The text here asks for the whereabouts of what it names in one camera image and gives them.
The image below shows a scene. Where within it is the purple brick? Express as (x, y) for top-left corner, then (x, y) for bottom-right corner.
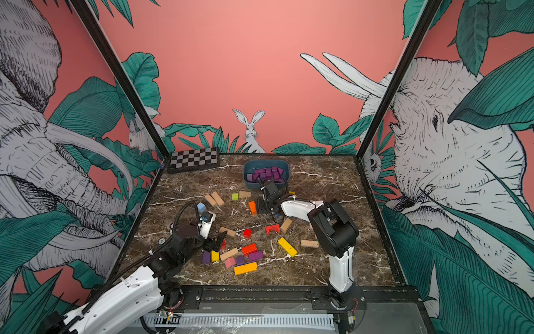
(271, 166), (285, 183)
(202, 250), (212, 264)
(248, 250), (264, 262)

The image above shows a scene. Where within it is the teal plastic storage bin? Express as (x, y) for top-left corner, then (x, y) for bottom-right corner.
(243, 159), (291, 189)

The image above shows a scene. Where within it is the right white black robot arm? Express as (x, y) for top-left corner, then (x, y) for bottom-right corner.
(258, 180), (362, 310)

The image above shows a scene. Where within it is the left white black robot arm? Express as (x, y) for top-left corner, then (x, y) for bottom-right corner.
(37, 202), (216, 333)

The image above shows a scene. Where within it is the light blue cube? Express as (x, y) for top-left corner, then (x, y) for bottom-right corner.
(197, 203), (207, 213)

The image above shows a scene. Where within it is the natural wood brick pair left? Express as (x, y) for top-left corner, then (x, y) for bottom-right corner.
(204, 191), (225, 206)

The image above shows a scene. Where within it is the natural wood brick middle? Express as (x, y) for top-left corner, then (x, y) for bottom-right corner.
(219, 227), (236, 237)

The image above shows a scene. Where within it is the natural wood brick back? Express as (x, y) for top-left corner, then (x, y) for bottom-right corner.
(239, 191), (252, 199)

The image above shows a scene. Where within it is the red arch brick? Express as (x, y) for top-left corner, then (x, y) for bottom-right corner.
(266, 224), (281, 235)

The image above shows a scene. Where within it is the natural wood brick upright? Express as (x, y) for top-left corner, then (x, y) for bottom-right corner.
(280, 218), (293, 233)

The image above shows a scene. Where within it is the upright yellow brick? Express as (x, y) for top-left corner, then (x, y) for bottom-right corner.
(211, 251), (220, 262)

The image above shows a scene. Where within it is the natural wood brick front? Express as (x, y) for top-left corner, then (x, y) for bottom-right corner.
(220, 248), (239, 262)

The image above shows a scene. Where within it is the small red cube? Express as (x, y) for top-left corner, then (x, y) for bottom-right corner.
(243, 229), (252, 239)

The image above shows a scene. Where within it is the pink brick front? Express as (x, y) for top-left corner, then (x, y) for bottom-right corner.
(225, 257), (236, 269)

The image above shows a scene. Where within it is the orange red brick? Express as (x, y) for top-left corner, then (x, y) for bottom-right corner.
(241, 244), (258, 256)

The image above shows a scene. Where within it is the angled yellow brick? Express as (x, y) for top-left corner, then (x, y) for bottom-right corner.
(278, 237), (298, 257)

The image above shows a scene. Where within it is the black white checkerboard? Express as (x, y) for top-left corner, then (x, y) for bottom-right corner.
(168, 148), (220, 173)

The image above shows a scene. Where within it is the natural wood brick right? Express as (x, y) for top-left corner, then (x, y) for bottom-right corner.
(300, 239), (319, 249)

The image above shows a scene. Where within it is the long yellow brick front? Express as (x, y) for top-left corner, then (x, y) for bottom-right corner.
(234, 262), (258, 276)

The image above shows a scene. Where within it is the metal front rail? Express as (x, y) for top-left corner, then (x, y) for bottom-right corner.
(143, 313), (337, 331)

